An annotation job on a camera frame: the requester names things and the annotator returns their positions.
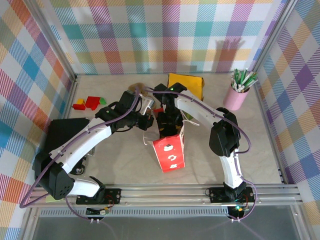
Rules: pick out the green paper cup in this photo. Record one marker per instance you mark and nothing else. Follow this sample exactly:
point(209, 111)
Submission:
point(189, 116)

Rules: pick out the long red packet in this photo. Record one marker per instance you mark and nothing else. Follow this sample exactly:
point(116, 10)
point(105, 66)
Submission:
point(78, 107)

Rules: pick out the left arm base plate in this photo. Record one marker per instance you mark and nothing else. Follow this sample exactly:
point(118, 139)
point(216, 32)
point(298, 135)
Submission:
point(112, 196)

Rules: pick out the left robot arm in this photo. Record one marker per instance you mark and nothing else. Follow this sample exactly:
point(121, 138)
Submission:
point(80, 142)

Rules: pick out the brown pulp cup carrier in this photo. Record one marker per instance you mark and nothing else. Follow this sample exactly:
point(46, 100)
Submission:
point(135, 87)

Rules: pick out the green white wrapped straw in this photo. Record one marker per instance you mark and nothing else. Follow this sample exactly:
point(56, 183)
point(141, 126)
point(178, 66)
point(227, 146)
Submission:
point(242, 76)
point(252, 82)
point(240, 88)
point(235, 77)
point(251, 77)

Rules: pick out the black box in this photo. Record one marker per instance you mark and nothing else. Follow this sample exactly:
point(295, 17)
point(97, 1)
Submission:
point(62, 130)

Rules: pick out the aluminium upright post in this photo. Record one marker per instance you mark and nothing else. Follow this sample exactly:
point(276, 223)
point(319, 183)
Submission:
point(50, 40)
point(275, 35)

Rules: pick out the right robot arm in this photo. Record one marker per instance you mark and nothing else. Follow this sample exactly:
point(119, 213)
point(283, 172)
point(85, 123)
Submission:
point(195, 107)

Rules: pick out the yellow topped cardboard box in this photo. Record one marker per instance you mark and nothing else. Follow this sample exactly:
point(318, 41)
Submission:
point(190, 81)

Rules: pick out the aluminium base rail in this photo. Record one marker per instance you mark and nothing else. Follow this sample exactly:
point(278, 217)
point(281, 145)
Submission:
point(162, 193)

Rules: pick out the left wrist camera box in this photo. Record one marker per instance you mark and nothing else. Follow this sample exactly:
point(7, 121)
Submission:
point(146, 103)

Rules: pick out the pink cylindrical holder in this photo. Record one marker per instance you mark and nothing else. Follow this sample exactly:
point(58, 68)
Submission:
point(235, 100)

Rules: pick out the small controller board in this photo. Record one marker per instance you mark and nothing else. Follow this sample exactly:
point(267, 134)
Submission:
point(100, 211)
point(238, 209)

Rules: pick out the green sticky note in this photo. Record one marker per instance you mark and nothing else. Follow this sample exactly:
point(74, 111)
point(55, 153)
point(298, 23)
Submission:
point(50, 199)

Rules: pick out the small yellow packet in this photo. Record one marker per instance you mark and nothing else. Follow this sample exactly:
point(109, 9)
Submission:
point(80, 101)

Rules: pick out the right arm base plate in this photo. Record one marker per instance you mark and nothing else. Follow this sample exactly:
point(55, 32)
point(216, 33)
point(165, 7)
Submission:
point(217, 195)

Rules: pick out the red printed paper bag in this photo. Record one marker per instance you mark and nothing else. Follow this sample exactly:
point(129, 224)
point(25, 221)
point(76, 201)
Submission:
point(170, 155)

